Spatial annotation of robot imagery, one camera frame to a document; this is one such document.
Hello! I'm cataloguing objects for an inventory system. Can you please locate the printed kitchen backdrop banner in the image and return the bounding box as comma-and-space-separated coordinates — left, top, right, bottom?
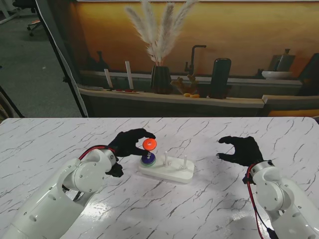
34, 0, 319, 118

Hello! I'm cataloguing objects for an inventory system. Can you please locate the black stand leg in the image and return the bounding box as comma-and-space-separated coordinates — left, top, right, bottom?
0, 84, 25, 118

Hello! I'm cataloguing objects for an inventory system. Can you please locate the red cable on right arm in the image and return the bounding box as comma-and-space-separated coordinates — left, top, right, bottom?
246, 165, 277, 239

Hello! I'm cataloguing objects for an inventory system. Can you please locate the small orange ring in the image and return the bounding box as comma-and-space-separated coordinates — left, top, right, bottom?
143, 138, 157, 151

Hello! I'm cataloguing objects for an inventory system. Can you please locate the black backdrop stand pole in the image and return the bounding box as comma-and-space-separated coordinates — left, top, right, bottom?
37, 0, 88, 118

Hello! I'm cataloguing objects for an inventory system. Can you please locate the medium purple ring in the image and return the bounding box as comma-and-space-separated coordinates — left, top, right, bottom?
141, 153, 157, 164

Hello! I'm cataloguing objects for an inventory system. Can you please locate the black office chair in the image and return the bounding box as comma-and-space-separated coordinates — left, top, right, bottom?
11, 0, 44, 37

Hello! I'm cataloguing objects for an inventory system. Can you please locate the red cable on arm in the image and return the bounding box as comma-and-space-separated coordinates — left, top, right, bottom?
78, 146, 113, 161
246, 165, 277, 239

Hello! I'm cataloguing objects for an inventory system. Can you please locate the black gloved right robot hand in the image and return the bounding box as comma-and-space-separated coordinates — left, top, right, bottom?
215, 135, 265, 167

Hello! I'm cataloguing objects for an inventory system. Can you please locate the white Hanoi base with rods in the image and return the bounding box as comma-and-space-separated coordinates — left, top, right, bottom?
138, 150, 195, 184

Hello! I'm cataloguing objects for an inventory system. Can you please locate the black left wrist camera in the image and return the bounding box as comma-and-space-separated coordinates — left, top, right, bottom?
105, 163, 124, 178

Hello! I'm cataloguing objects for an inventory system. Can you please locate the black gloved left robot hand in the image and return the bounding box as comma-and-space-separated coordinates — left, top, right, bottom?
107, 128, 157, 158

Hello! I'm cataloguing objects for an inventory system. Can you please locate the red cable on left arm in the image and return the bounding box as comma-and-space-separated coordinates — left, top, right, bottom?
78, 146, 113, 161

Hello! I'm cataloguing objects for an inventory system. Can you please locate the white desk frame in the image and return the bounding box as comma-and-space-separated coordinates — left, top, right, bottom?
0, 0, 22, 25

